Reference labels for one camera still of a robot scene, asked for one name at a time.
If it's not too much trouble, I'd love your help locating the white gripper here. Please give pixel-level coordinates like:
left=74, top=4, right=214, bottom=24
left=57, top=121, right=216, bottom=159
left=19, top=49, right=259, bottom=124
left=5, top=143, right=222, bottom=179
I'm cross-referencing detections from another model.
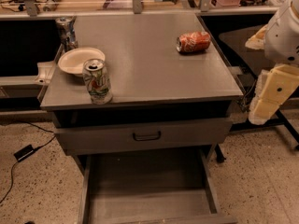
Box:
left=245, top=25, right=299, bottom=125

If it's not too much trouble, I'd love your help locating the red coke can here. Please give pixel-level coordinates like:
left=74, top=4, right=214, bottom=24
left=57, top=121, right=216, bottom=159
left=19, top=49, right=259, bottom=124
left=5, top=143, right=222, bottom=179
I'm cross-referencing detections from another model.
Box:
left=177, top=32, right=211, bottom=53

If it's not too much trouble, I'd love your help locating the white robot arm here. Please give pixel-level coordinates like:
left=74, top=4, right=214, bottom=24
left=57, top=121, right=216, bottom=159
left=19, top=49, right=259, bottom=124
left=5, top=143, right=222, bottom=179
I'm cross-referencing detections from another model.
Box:
left=246, top=0, right=299, bottom=125

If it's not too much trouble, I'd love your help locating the grey drawer cabinet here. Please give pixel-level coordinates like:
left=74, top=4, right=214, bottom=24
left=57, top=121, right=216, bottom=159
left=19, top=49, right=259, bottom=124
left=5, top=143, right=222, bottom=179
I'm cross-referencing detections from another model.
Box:
left=39, top=12, right=245, bottom=157

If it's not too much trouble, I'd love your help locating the open grey bottom drawer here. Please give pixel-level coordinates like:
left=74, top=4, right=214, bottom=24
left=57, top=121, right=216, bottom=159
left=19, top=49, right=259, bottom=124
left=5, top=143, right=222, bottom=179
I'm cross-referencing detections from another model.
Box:
left=78, top=147, right=237, bottom=224

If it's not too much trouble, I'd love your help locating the green white soda can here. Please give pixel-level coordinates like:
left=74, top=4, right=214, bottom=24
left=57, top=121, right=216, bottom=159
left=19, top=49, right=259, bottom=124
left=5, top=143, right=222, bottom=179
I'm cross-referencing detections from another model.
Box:
left=82, top=59, right=113, bottom=105

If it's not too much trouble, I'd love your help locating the silver blue energy can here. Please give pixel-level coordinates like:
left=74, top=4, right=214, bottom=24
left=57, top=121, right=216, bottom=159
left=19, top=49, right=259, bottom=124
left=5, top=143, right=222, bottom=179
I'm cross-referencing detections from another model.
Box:
left=55, top=17, right=78, bottom=52

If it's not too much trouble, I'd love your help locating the grey middle drawer front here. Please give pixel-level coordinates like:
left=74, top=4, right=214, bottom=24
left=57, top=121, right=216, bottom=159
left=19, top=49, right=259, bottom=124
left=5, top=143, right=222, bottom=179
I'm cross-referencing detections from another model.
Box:
left=56, top=118, right=232, bottom=155

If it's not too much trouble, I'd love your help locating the white paper bowl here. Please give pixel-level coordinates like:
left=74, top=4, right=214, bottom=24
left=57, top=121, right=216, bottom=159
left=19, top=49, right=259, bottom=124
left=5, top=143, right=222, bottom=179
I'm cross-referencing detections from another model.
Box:
left=58, top=48, right=106, bottom=77

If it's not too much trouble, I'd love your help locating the black power adapter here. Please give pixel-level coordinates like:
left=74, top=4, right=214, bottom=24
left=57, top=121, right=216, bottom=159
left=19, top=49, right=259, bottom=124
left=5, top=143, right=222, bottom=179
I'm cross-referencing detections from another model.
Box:
left=14, top=145, right=35, bottom=162

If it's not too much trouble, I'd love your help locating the black drawer handle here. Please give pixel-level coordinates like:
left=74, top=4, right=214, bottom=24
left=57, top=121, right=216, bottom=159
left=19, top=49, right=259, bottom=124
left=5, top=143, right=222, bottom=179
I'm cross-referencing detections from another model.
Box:
left=132, top=131, right=162, bottom=142

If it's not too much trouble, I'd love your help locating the grey side tray bracket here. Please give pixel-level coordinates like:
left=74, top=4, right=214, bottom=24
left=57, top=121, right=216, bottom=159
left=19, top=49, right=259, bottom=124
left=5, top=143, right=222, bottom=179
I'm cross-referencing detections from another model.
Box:
left=35, top=61, right=56, bottom=85

